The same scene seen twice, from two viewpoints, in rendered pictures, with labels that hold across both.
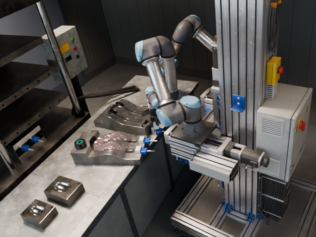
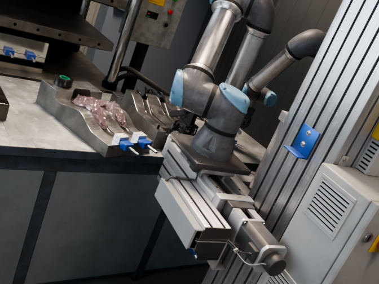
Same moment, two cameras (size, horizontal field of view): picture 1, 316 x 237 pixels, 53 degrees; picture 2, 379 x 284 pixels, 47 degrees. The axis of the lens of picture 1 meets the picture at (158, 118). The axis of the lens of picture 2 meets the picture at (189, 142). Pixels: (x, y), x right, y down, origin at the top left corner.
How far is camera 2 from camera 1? 0.92 m
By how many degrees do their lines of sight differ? 20
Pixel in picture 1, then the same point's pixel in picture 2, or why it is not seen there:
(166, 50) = (258, 12)
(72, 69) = (147, 32)
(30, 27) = not seen: hidden behind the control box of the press
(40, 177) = not seen: outside the picture
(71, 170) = (22, 101)
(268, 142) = (305, 238)
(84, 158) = (50, 98)
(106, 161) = (70, 120)
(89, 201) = not seen: outside the picture
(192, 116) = (219, 115)
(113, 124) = (128, 107)
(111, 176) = (54, 137)
